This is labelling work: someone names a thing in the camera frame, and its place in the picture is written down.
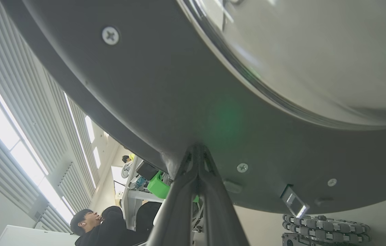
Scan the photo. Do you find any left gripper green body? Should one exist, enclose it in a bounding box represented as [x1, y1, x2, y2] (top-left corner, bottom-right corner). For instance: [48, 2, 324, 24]
[147, 170, 171, 199]

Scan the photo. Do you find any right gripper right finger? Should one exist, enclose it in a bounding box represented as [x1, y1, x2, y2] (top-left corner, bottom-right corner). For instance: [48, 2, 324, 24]
[197, 145, 249, 246]

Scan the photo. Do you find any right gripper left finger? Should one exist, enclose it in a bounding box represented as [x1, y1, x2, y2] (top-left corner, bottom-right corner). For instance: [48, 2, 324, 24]
[147, 145, 200, 246]

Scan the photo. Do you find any round dark glass washer door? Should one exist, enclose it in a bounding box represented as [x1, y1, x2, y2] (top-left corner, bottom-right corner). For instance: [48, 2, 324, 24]
[1, 0, 386, 215]

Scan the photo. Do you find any person in black top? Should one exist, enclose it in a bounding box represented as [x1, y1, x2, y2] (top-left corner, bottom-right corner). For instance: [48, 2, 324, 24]
[70, 206, 127, 246]

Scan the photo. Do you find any white cabinet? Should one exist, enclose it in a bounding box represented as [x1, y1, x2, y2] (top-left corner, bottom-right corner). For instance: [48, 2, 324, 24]
[0, 225, 79, 246]

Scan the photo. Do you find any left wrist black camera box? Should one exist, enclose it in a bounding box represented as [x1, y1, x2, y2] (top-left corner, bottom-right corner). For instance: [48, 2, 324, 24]
[136, 161, 159, 181]

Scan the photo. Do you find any green equipment on frame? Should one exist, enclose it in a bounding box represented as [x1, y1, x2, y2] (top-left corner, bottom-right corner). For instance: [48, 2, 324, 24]
[121, 156, 166, 231]

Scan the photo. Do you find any black cable drag chain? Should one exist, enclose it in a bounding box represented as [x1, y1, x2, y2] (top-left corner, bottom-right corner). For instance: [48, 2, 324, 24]
[282, 214, 372, 246]

